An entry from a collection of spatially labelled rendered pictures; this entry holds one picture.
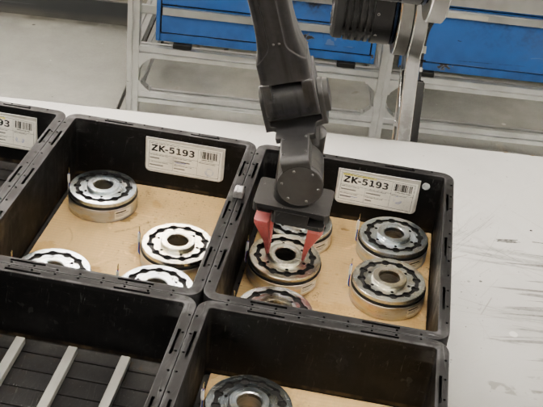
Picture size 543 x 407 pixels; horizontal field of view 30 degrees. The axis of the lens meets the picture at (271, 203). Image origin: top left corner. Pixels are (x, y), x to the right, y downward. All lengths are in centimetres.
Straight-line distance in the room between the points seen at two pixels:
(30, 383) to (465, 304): 74
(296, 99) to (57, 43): 294
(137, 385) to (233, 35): 222
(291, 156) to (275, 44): 13
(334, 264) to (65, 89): 241
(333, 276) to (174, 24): 201
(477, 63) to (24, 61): 170
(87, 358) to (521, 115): 289
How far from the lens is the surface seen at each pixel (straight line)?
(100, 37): 420
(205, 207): 157
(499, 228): 188
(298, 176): 122
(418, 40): 221
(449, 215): 144
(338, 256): 149
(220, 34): 335
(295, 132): 126
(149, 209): 156
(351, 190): 155
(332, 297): 141
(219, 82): 387
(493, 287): 172
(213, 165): 157
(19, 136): 165
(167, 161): 158
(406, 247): 148
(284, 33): 120
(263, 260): 140
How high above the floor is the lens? 168
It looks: 32 degrees down
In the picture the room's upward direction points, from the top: 6 degrees clockwise
